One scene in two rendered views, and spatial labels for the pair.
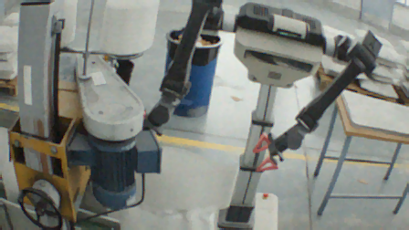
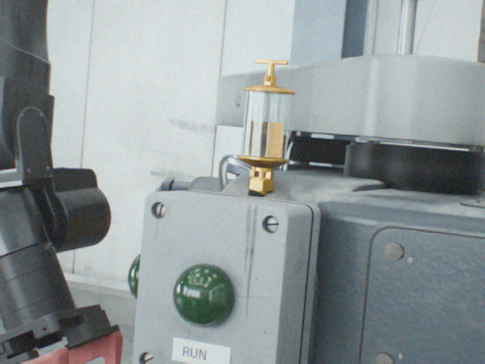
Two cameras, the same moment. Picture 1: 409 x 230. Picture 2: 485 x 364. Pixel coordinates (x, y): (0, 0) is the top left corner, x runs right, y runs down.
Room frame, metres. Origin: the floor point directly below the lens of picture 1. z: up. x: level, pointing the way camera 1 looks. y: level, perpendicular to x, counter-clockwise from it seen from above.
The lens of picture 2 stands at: (1.99, 0.59, 1.36)
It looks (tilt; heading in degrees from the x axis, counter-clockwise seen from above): 3 degrees down; 204
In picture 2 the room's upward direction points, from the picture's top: 5 degrees clockwise
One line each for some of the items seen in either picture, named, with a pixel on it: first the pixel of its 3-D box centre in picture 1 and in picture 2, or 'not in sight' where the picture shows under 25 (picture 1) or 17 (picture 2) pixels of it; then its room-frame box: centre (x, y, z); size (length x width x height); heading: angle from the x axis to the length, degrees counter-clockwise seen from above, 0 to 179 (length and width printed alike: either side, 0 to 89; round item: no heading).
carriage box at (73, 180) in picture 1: (52, 152); not in sight; (1.07, 0.48, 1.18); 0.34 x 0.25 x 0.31; 0
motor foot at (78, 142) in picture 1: (83, 151); not in sight; (1.01, 0.33, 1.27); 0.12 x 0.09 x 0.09; 0
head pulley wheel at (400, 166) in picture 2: not in sight; (415, 166); (1.38, 0.44, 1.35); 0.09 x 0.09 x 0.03
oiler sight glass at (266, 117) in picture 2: not in sight; (266, 124); (1.50, 0.39, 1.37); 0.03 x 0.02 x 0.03; 90
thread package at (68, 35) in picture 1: (57, 20); not in sight; (1.19, 0.51, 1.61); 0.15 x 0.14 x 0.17; 90
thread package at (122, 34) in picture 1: (128, 22); not in sight; (1.19, 0.25, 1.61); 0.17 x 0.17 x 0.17
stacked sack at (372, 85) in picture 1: (377, 85); not in sight; (4.61, -2.12, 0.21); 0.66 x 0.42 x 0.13; 86
